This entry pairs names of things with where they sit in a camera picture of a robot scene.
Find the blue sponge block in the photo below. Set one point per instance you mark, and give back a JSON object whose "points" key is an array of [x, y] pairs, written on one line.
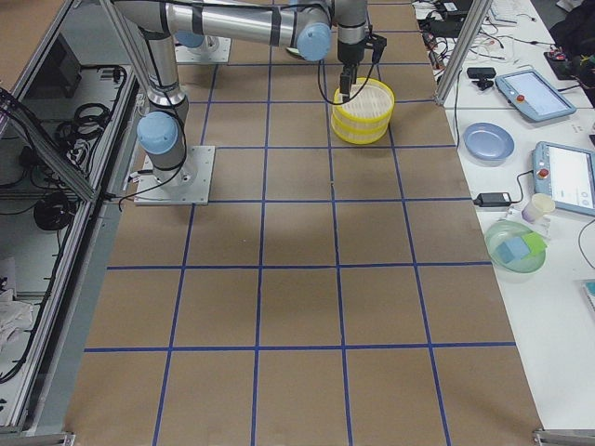
{"points": [[511, 249]]}

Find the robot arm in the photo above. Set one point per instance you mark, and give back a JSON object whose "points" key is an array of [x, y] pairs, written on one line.
{"points": [[201, 32], [197, 42]]}

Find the teach pendant far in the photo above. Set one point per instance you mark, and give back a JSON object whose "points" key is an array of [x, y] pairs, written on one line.
{"points": [[533, 96]]}

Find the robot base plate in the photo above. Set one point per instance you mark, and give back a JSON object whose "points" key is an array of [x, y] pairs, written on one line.
{"points": [[221, 55], [191, 184]]}

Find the black power adapter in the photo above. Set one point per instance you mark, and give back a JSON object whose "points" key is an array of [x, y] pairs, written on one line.
{"points": [[493, 199]]}

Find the green glass bowl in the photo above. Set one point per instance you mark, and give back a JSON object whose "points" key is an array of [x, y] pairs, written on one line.
{"points": [[503, 230]]}

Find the teach pendant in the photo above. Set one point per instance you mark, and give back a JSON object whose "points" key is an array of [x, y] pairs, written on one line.
{"points": [[533, 96], [566, 174]]}

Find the teach pendant near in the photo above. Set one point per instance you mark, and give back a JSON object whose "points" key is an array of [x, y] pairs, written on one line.
{"points": [[566, 174]]}

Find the green sponge block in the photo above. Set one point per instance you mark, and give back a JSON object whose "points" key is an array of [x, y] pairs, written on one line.
{"points": [[534, 243]]}

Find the aluminium frame post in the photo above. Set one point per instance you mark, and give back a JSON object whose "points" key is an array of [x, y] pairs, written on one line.
{"points": [[471, 26]]}

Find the blue plate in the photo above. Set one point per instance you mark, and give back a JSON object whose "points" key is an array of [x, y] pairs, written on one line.
{"points": [[488, 144]]}

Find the yellow steamer basket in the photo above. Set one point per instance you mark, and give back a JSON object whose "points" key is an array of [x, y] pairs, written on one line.
{"points": [[357, 136], [371, 104]]}

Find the paper cup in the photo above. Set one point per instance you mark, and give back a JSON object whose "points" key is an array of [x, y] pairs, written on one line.
{"points": [[539, 205]]}

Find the black webcam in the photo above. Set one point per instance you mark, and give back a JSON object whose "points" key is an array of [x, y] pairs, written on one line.
{"points": [[482, 77]]}

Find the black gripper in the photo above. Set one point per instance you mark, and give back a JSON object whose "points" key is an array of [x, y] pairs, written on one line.
{"points": [[350, 54]]}

